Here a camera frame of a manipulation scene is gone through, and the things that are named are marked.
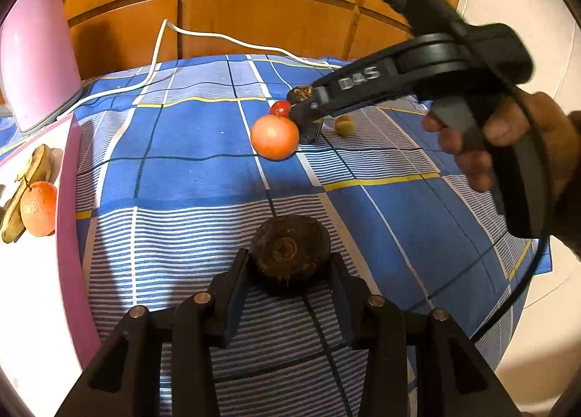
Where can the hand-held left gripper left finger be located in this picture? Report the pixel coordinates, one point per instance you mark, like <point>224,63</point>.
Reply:
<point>236,299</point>

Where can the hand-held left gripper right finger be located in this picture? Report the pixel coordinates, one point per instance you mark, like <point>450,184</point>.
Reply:
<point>342,303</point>

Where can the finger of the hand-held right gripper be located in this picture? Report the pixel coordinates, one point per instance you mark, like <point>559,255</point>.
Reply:
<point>308,110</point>

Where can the dark brown round fruit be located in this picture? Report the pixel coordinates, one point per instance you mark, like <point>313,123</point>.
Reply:
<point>290,249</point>
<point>299,93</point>

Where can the tall cut dark stalk piece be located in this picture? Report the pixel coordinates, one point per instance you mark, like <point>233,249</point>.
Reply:
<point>311,133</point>

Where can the small red tomato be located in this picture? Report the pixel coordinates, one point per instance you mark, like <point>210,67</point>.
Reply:
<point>281,108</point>

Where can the small yellow round fruit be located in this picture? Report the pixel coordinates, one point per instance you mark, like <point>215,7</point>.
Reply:
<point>344,125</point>

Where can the stemless orange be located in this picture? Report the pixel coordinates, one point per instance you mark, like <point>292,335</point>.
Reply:
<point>274,137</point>

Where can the pink-rimmed white tray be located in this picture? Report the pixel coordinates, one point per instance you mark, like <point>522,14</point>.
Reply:
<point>36,285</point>

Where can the orange with thin stem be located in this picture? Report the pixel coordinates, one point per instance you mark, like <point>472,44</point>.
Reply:
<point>38,210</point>

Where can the spotted yellow banana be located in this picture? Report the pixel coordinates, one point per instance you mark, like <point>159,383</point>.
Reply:
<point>38,162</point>

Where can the person's right forearm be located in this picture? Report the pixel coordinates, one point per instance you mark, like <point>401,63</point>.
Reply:
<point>573,217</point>

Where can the person's right hand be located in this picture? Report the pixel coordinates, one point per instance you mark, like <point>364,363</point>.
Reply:
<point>504,126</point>

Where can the blue plaid tablecloth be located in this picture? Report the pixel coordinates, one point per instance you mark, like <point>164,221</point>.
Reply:
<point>181,172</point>

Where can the grey kettle base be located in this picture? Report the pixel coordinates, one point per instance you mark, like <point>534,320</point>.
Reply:
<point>50,119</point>

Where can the pink electric kettle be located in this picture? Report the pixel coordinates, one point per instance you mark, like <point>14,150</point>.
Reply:
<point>36,58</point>

